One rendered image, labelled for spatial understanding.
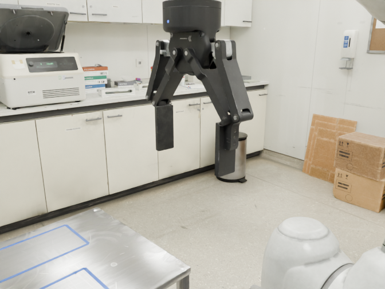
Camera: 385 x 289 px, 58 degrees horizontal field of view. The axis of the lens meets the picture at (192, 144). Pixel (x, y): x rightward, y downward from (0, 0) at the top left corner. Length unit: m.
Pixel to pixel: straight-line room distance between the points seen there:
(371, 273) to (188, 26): 0.51
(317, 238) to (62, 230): 0.71
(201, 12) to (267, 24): 3.69
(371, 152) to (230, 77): 2.72
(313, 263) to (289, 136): 3.30
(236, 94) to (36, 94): 2.34
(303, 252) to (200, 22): 0.50
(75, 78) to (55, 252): 1.89
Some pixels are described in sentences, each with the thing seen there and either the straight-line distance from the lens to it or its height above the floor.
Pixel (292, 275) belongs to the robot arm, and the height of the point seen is 0.90.
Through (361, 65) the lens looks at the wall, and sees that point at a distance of 3.53.
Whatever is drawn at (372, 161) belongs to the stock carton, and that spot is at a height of 0.43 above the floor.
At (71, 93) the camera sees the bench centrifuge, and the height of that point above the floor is 0.98.
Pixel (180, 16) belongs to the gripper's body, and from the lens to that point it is 0.44.
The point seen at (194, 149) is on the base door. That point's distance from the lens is 3.47.
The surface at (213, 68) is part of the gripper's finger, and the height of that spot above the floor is 1.32.
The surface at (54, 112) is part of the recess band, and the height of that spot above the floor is 0.84.
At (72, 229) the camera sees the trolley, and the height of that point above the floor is 0.82.
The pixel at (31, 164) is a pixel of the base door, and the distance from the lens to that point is 2.76.
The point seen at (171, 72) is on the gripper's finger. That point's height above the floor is 1.31.
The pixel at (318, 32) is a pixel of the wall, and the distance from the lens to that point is 3.75.
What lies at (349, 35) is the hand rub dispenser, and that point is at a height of 1.40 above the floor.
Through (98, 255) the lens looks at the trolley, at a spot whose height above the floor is 0.82.
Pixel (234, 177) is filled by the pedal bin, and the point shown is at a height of 0.06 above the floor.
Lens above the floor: 1.35
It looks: 17 degrees down
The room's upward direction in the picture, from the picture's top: straight up
